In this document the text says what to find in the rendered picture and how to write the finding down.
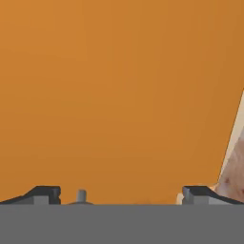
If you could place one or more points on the small grey cabinet knob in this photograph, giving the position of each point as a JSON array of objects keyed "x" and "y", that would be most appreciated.
[{"x": 81, "y": 196}]

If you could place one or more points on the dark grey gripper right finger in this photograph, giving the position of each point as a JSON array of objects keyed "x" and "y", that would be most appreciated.
[{"x": 198, "y": 192}]

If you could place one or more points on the orange cabinet door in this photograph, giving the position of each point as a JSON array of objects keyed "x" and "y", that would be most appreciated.
[{"x": 114, "y": 95}]

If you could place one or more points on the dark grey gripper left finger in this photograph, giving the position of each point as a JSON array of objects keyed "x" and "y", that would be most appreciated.
[{"x": 44, "y": 192}]

